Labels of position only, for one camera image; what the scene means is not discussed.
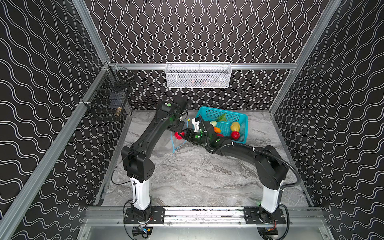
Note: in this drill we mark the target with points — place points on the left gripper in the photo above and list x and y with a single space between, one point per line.
179 130

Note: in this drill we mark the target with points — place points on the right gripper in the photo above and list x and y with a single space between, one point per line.
199 127

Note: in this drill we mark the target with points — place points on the dark red apple toy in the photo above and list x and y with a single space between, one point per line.
179 136

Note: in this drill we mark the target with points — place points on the clear zip top bag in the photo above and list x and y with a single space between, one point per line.
176 144

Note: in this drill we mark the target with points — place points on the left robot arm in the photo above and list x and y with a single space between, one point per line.
136 158

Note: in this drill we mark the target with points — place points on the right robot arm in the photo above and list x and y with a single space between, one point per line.
274 173

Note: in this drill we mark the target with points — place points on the green leafy vegetable toy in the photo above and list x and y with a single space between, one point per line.
222 118

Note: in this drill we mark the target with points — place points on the teal plastic basket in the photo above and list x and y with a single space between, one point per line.
211 114

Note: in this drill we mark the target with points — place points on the yellow potato toy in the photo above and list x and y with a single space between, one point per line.
235 127

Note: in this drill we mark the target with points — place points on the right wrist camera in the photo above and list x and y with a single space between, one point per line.
196 124

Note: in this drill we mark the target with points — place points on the clear wall basket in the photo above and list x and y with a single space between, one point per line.
195 75

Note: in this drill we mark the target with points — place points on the black wire wall basket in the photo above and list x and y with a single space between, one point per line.
109 101

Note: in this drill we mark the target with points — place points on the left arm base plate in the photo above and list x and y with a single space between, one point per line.
151 215

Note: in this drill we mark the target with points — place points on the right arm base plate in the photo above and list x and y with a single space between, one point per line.
259 216

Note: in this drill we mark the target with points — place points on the aluminium front rail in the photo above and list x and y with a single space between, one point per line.
204 223

